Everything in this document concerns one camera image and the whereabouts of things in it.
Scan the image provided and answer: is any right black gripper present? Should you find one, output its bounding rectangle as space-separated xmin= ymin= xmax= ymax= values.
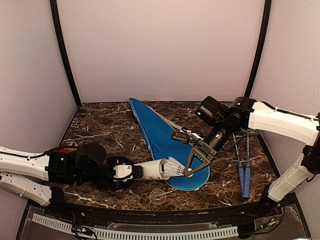
xmin=183 ymin=118 xmax=233 ymax=177

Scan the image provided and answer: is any white shuttlecock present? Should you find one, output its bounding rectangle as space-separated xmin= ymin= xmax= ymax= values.
xmin=159 ymin=156 xmax=185 ymax=180

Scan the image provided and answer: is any white shuttlecock tube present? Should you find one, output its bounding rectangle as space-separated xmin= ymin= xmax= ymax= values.
xmin=133 ymin=159 xmax=170 ymax=181

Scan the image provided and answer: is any clear plastic tube lid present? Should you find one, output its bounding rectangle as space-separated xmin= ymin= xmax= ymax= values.
xmin=149 ymin=189 xmax=167 ymax=205

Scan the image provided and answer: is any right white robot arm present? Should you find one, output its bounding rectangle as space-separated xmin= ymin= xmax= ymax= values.
xmin=171 ymin=96 xmax=320 ymax=217

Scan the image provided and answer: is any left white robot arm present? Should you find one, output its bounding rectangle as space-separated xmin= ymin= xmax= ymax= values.
xmin=0 ymin=143 xmax=143 ymax=218

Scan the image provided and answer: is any blue badminton racket left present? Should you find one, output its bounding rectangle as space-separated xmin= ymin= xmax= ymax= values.
xmin=232 ymin=133 xmax=245 ymax=198

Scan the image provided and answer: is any blue badminton racket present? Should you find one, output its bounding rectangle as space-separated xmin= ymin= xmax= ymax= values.
xmin=232 ymin=133 xmax=245 ymax=198
xmin=242 ymin=129 xmax=256 ymax=200

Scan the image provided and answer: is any blue badminton racket right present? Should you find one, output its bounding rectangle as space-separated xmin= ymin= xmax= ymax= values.
xmin=242 ymin=129 xmax=256 ymax=200

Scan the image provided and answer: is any red embroidered round pouch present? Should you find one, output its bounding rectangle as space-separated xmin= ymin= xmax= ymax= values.
xmin=56 ymin=141 xmax=80 ymax=154

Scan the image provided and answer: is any small circuit board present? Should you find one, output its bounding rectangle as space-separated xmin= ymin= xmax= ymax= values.
xmin=71 ymin=224 xmax=92 ymax=236

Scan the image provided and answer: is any white slotted cable duct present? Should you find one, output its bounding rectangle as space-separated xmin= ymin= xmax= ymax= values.
xmin=31 ymin=213 xmax=239 ymax=240

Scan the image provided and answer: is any black front table rail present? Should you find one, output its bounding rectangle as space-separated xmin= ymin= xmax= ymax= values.
xmin=45 ymin=202 xmax=284 ymax=226

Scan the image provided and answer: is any black right corner post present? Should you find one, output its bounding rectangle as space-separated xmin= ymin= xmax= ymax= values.
xmin=243 ymin=0 xmax=272 ymax=98

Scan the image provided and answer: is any black corner post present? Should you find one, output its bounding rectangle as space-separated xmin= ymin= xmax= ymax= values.
xmin=49 ymin=0 xmax=82 ymax=108
xmin=243 ymin=0 xmax=272 ymax=98

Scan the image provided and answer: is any black left corner post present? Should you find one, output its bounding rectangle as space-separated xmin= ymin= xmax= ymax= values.
xmin=49 ymin=0 xmax=82 ymax=108

